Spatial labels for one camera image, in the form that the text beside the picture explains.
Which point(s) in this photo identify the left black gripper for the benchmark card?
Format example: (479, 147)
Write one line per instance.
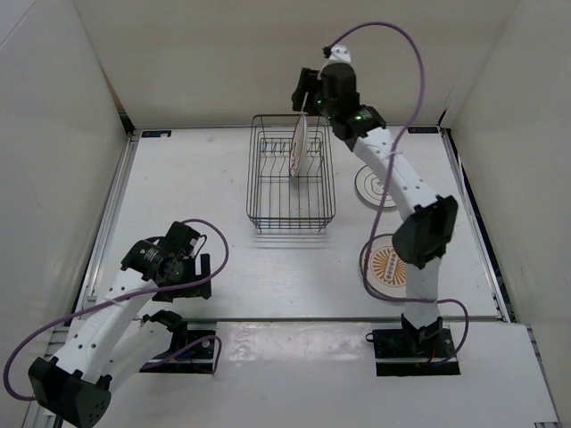
(202, 290)

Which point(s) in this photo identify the wire dish rack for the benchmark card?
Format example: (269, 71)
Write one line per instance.
(279, 200)

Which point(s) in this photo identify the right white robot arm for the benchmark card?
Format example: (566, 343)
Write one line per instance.
(427, 218)

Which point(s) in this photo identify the blue corner label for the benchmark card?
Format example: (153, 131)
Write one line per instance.
(423, 130)
(156, 134)

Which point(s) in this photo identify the red patterned plate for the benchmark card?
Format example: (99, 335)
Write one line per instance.
(297, 145)
(386, 272)

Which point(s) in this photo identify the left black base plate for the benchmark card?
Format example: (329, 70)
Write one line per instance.
(196, 352)

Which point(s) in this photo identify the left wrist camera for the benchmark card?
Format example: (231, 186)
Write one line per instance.
(180, 240)

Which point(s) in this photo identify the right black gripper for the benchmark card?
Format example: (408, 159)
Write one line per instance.
(309, 84)

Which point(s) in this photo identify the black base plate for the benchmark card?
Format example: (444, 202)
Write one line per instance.
(396, 358)
(196, 352)

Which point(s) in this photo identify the right blue corner label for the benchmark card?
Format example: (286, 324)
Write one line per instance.
(423, 130)

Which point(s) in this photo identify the left blue corner label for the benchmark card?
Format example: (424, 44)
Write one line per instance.
(156, 134)

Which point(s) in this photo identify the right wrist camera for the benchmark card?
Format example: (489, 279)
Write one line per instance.
(337, 75)

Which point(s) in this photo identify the black patterned white plate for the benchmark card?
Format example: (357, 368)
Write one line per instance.
(368, 187)

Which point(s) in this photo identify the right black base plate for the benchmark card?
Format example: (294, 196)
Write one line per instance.
(396, 358)

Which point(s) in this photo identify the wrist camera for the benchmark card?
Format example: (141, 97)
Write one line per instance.
(180, 240)
(337, 75)

